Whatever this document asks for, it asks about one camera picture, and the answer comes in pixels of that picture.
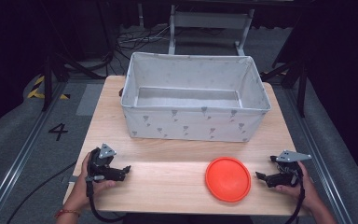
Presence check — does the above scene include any bundle of floor cables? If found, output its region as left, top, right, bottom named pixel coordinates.
left=115, top=24, right=172, bottom=53

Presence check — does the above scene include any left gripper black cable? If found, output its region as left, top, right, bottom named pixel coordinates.
left=85, top=175, right=129, bottom=224

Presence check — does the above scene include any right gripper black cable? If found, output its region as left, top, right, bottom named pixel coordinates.
left=291, top=169, right=308, bottom=224

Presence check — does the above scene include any person's right hand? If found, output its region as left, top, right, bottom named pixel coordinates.
left=274, top=161, right=324, bottom=215

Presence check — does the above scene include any grey fabric storage box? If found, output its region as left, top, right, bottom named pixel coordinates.
left=118, top=51, right=272, bottom=144

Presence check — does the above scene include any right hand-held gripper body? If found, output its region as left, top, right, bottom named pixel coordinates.
left=269, top=149, right=312, bottom=189

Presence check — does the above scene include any orange round plastic disc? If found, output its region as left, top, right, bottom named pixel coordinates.
left=204, top=156, right=253, bottom=203

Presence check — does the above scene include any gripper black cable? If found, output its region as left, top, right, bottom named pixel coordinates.
left=291, top=169, right=308, bottom=224
left=85, top=175, right=129, bottom=224

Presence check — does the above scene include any yellow black hazard tape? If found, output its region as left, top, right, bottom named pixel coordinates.
left=26, top=75, right=72, bottom=101

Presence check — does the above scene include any metal floor rail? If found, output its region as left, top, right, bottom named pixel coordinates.
left=0, top=81, right=68, bottom=223
left=282, top=87, right=353, bottom=224

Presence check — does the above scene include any thin black floor cable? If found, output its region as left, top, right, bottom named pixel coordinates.
left=7, top=160, right=78, bottom=224

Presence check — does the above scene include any red bracelet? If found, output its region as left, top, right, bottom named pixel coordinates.
left=54, top=208, right=81, bottom=219

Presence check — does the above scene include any grey metal stand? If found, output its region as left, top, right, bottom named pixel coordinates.
left=167, top=4, right=256, bottom=57

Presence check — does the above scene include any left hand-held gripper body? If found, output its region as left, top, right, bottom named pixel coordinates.
left=86, top=143, right=128, bottom=183

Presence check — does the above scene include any person's left hand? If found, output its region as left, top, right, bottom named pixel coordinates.
left=64, top=151, right=117, bottom=214

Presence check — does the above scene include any black tripod stand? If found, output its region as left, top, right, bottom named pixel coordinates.
left=41, top=50, right=107, bottom=113
left=260, top=59, right=310, bottom=119

